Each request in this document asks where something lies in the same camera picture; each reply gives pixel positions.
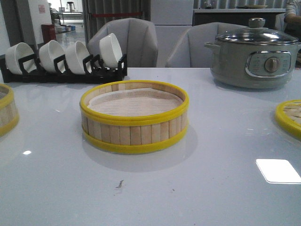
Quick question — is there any dark counter cabinet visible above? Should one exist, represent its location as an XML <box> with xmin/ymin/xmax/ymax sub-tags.
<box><xmin>192</xmin><ymin>8</ymin><xmax>285</xmax><ymax>28</ymax></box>

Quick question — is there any bamboo steamer basket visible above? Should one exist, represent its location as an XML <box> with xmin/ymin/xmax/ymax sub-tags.
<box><xmin>0</xmin><ymin>84</ymin><xmax>19</xmax><ymax>136</ymax></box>
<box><xmin>79</xmin><ymin>80</ymin><xmax>189</xmax><ymax>154</ymax></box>

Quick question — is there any white steamer liner paper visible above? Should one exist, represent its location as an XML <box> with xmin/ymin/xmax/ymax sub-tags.
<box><xmin>88</xmin><ymin>88</ymin><xmax>183</xmax><ymax>117</ymax></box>

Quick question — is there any person in background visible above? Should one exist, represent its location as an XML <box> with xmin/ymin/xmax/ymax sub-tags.
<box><xmin>284</xmin><ymin>0</ymin><xmax>301</xmax><ymax>39</ymax></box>

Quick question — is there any grey chair left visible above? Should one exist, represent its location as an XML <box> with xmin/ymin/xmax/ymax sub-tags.
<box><xmin>87</xmin><ymin>18</ymin><xmax>158</xmax><ymax>68</ymax></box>

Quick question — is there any yellow bamboo steamer lid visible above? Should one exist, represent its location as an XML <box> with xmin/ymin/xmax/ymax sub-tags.
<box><xmin>275</xmin><ymin>99</ymin><xmax>301</xmax><ymax>140</ymax></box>

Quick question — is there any black bowl rack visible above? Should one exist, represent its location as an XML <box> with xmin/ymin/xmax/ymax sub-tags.
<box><xmin>0</xmin><ymin>54</ymin><xmax>127</xmax><ymax>84</ymax></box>

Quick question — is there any white cabinet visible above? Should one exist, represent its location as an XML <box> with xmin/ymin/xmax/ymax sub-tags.
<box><xmin>150</xmin><ymin>0</ymin><xmax>194</xmax><ymax>67</ymax></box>

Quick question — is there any grey chair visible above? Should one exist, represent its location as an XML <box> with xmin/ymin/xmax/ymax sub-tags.
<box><xmin>165</xmin><ymin>22</ymin><xmax>244</xmax><ymax>68</ymax></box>
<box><xmin>87</xmin><ymin>18</ymin><xmax>158</xmax><ymax>68</ymax></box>

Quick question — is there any grey chair right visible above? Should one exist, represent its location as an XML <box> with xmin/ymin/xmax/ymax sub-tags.
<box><xmin>165</xmin><ymin>22</ymin><xmax>244</xmax><ymax>68</ymax></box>

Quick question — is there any glass pot lid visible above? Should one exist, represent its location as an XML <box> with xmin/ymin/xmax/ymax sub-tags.
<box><xmin>215</xmin><ymin>18</ymin><xmax>299</xmax><ymax>46</ymax></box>

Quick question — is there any white bowl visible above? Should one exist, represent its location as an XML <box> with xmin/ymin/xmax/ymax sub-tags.
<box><xmin>39</xmin><ymin>40</ymin><xmax>64</xmax><ymax>73</ymax></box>
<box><xmin>65</xmin><ymin>41</ymin><xmax>90</xmax><ymax>75</ymax></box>
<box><xmin>5</xmin><ymin>42</ymin><xmax>34</xmax><ymax>74</ymax></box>
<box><xmin>99</xmin><ymin>33</ymin><xmax>123</xmax><ymax>68</ymax></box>

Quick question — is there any green electric cooking pot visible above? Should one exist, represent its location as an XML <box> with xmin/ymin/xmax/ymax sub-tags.
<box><xmin>204</xmin><ymin>41</ymin><xmax>301</xmax><ymax>89</ymax></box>

